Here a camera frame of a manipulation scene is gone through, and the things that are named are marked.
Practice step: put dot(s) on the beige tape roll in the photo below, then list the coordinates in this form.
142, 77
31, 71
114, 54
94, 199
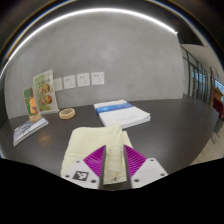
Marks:
66, 113

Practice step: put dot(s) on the cream ribbed towel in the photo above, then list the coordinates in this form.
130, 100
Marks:
90, 140

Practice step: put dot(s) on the white ceiling light strip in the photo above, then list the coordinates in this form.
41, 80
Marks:
86, 12

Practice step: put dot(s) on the white wall socket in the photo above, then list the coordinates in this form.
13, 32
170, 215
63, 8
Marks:
97, 78
69, 81
83, 79

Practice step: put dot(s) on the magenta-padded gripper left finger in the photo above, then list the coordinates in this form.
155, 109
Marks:
78, 173

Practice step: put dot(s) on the green menu in acrylic stand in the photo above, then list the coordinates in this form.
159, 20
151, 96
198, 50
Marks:
45, 91

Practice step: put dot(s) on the orange sign on wooden base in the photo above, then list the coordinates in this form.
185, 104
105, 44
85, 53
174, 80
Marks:
31, 103

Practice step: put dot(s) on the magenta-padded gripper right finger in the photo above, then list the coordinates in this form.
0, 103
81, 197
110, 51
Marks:
150, 170

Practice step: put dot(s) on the grey photo-cover book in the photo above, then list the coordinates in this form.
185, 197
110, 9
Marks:
28, 129

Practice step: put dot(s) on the white wall switch plate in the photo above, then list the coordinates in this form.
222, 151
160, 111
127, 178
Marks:
58, 84

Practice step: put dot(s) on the dark-framed glass partition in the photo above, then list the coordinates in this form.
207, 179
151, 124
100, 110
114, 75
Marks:
195, 78

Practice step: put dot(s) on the white and blue book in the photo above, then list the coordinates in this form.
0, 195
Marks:
126, 115

